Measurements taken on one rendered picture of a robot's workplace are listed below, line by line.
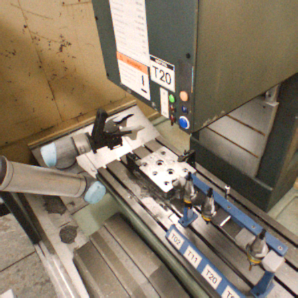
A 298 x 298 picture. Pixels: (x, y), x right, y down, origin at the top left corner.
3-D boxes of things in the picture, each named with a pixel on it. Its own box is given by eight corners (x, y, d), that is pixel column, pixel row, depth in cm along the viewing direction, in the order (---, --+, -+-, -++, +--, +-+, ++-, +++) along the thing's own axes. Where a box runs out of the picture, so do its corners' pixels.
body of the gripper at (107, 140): (118, 135, 105) (88, 146, 101) (114, 118, 100) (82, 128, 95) (125, 145, 100) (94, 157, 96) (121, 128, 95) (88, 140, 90)
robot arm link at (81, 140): (70, 132, 93) (76, 144, 88) (83, 128, 95) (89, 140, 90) (76, 148, 98) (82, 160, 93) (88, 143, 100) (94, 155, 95)
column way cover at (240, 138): (253, 180, 152) (273, 106, 119) (196, 142, 179) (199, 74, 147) (258, 176, 154) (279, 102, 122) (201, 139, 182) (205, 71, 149)
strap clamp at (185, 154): (179, 173, 156) (179, 155, 147) (176, 170, 158) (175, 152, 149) (195, 163, 163) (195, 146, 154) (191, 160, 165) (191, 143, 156)
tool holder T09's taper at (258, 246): (267, 247, 86) (271, 237, 82) (259, 257, 84) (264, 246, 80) (255, 238, 89) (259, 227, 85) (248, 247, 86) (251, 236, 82)
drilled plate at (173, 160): (165, 197, 137) (165, 191, 134) (135, 169, 154) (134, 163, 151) (195, 176, 149) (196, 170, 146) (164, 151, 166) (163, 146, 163)
